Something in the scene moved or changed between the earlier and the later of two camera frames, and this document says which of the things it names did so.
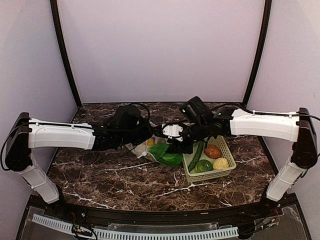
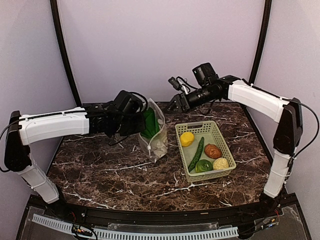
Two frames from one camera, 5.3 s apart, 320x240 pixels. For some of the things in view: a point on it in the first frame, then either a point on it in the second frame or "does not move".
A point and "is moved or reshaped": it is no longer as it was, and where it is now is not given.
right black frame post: (267, 21) does not move
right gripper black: (178, 147) → (186, 103)
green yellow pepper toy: (203, 165) does not move
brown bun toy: (213, 151) does not move
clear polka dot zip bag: (141, 148) is moved or reshaped
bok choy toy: (159, 152) → (152, 127)
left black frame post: (60, 44) does not move
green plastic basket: (194, 176) does not move
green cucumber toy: (198, 151) does not move
